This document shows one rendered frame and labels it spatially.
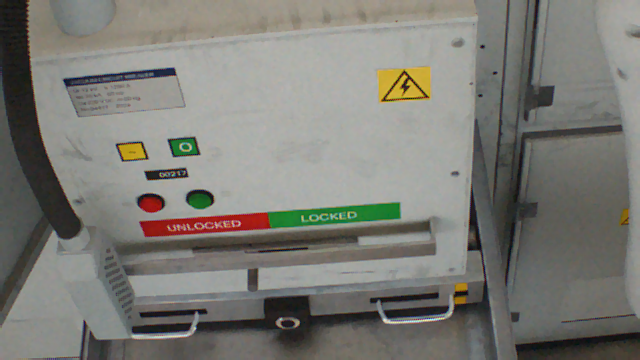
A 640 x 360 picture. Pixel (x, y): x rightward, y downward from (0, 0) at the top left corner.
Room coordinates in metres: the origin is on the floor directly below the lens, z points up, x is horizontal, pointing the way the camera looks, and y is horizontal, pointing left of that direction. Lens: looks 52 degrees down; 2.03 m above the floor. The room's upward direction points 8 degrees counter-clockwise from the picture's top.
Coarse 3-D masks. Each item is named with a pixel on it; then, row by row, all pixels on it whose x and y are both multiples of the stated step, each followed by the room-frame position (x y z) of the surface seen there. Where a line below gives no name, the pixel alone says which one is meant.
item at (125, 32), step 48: (48, 0) 0.80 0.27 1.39; (144, 0) 0.77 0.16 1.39; (192, 0) 0.76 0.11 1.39; (240, 0) 0.74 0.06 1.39; (288, 0) 0.73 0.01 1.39; (336, 0) 0.72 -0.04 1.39; (384, 0) 0.71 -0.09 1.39; (432, 0) 0.70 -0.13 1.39; (48, 48) 0.71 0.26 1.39; (96, 48) 0.70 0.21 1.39; (144, 48) 0.69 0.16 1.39
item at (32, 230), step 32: (0, 96) 0.96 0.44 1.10; (0, 128) 0.94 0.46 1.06; (0, 160) 0.91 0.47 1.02; (0, 192) 0.89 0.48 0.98; (32, 192) 0.94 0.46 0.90; (0, 224) 0.86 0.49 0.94; (32, 224) 0.91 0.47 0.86; (0, 256) 0.83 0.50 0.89; (32, 256) 0.85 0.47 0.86; (0, 288) 0.80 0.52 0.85; (0, 320) 0.74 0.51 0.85
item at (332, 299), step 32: (480, 256) 0.69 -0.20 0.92; (288, 288) 0.69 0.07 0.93; (320, 288) 0.68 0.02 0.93; (352, 288) 0.67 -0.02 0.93; (384, 288) 0.66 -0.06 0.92; (416, 288) 0.66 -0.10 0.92; (480, 288) 0.65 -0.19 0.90; (160, 320) 0.69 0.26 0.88; (192, 320) 0.69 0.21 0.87; (224, 320) 0.68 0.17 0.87
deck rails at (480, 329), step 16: (480, 240) 0.72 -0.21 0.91; (464, 304) 0.66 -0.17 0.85; (480, 304) 0.66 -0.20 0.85; (464, 320) 0.64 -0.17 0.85; (480, 320) 0.63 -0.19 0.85; (480, 336) 0.61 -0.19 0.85; (496, 336) 0.57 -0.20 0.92; (96, 352) 0.65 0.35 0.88; (112, 352) 0.66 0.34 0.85; (480, 352) 0.58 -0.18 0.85; (496, 352) 0.55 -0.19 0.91
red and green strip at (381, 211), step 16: (336, 208) 0.68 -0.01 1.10; (352, 208) 0.68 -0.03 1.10; (368, 208) 0.68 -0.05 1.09; (384, 208) 0.67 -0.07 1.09; (144, 224) 0.70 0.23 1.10; (160, 224) 0.70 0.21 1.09; (176, 224) 0.70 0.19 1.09; (192, 224) 0.69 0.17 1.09; (208, 224) 0.69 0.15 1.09; (224, 224) 0.69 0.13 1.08; (240, 224) 0.69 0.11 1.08; (256, 224) 0.69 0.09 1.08; (272, 224) 0.69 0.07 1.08; (288, 224) 0.68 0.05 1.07; (304, 224) 0.68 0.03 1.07; (320, 224) 0.68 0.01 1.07
